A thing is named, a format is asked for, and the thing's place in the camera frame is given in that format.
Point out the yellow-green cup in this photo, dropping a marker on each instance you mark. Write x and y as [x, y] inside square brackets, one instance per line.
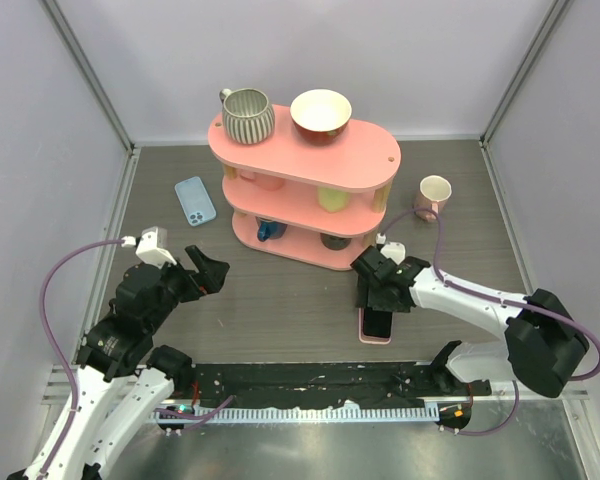
[332, 200]

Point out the light blue phone case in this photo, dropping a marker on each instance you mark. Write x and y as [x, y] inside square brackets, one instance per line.
[195, 201]

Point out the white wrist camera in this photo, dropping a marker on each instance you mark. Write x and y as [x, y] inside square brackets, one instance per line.
[151, 247]
[395, 251]

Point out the purple smartphone black screen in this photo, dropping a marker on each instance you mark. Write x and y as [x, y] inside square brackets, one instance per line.
[376, 324]

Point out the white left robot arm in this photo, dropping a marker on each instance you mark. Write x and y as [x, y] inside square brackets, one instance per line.
[121, 378]

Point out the pink cup on shelf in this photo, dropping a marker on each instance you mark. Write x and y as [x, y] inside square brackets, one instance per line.
[262, 181]

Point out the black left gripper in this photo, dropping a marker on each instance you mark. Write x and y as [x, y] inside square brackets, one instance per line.
[208, 279]

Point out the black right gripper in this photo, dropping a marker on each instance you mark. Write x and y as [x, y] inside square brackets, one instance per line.
[362, 298]

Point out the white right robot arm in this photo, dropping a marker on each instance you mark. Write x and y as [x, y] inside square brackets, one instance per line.
[537, 344]

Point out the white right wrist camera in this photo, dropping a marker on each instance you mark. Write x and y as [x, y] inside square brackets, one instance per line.
[395, 251]

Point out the red bowl white inside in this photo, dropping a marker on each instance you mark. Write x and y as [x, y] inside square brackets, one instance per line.
[320, 115]

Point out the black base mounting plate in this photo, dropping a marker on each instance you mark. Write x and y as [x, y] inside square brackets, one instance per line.
[319, 385]

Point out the pink three-tier wooden shelf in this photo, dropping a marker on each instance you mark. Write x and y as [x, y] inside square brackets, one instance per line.
[362, 161]

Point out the white slotted cable duct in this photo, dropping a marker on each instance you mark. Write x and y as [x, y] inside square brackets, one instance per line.
[349, 413]

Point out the blue mug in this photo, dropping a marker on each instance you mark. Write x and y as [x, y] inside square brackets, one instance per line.
[269, 229]

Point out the dark teal mug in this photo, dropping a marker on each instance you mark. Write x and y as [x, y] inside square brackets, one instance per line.
[335, 243]

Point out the grey striped mug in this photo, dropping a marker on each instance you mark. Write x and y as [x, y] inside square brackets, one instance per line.
[247, 115]

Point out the pink phone case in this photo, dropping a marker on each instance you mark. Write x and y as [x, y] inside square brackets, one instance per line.
[368, 340]

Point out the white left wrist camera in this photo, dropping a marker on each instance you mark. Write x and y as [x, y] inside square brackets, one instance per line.
[151, 247]

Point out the pink mug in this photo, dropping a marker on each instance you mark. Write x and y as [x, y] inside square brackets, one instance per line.
[433, 193]

